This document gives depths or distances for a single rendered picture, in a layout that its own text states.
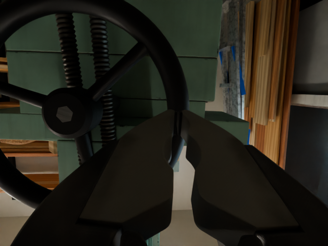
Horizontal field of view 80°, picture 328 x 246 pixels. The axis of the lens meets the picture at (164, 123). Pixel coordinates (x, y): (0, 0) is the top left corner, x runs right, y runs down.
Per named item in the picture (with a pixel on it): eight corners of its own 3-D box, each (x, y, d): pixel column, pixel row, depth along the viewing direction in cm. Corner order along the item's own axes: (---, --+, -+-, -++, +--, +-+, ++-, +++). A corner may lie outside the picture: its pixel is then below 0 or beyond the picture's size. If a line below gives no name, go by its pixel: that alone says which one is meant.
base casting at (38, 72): (220, 57, 40) (216, 102, 42) (188, 76, 97) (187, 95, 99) (2, 50, 41) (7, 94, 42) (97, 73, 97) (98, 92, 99)
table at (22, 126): (275, 131, 33) (271, 164, 34) (223, 111, 63) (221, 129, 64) (-83, 117, 33) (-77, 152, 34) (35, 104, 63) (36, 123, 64)
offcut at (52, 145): (62, 135, 49) (63, 148, 50) (48, 137, 47) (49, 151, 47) (68, 138, 47) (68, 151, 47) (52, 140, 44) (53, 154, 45)
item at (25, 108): (205, 101, 42) (204, 120, 43) (192, 97, 63) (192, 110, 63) (18, 94, 42) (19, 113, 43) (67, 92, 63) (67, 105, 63)
